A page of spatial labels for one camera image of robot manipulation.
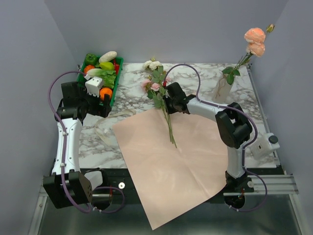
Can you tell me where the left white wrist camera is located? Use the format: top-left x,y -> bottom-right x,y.
85,77 -> 104,97

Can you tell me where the white rose stem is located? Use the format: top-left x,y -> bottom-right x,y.
142,57 -> 177,149

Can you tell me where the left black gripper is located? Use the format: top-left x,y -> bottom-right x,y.
79,86 -> 112,118

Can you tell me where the white ceramic vase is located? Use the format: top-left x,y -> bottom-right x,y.
212,74 -> 233,104

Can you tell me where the small orange pumpkin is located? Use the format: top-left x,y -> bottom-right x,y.
84,65 -> 95,73

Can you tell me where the green bell pepper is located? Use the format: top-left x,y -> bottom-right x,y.
84,53 -> 98,66

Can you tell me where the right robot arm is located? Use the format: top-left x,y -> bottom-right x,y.
163,82 -> 252,192

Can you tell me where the white potato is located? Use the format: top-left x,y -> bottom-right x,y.
99,51 -> 117,63

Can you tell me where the orange fruit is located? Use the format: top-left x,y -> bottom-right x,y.
99,87 -> 113,100

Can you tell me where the peach rose stem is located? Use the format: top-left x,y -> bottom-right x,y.
222,24 -> 275,85

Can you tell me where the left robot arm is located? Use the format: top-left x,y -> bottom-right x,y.
43,82 -> 109,209

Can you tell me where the green plastic tray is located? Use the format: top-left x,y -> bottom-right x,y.
80,54 -> 124,107

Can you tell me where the white control box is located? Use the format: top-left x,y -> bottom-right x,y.
249,133 -> 280,161

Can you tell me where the pink rose stem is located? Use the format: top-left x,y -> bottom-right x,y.
162,76 -> 173,143
141,79 -> 177,146

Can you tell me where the red chili pepper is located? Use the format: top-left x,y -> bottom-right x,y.
113,58 -> 120,75

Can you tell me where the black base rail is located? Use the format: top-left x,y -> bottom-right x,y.
50,167 -> 286,205

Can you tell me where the napa cabbage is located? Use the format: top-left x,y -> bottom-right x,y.
87,68 -> 117,89

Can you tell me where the yellow-green mango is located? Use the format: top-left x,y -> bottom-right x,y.
99,62 -> 115,71

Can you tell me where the cream ribbon gold lettering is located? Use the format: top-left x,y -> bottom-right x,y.
94,109 -> 136,147

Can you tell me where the pink wrapping paper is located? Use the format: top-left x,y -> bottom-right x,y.
113,109 -> 228,229

